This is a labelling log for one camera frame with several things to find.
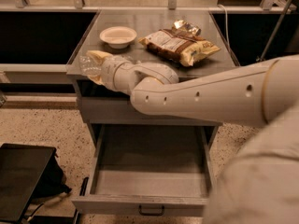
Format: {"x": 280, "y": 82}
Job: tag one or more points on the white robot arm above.
{"x": 260, "y": 185}

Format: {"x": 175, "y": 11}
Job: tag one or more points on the clear plastic water bottle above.
{"x": 92, "y": 67}

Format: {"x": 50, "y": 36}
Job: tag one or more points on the yellow brown chip bag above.
{"x": 182, "y": 43}

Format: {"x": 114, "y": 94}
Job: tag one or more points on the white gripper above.
{"x": 107, "y": 71}

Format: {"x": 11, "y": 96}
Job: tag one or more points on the white bowl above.
{"x": 118, "y": 37}

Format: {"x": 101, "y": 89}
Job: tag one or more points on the grey drawer cabinet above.
{"x": 145, "y": 22}

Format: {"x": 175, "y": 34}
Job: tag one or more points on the black middle drawer handle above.
{"x": 151, "y": 211}

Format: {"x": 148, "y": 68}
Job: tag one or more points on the closed grey upper drawer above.
{"x": 120, "y": 111}

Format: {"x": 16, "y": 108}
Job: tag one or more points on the open grey middle drawer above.
{"x": 149, "y": 165}

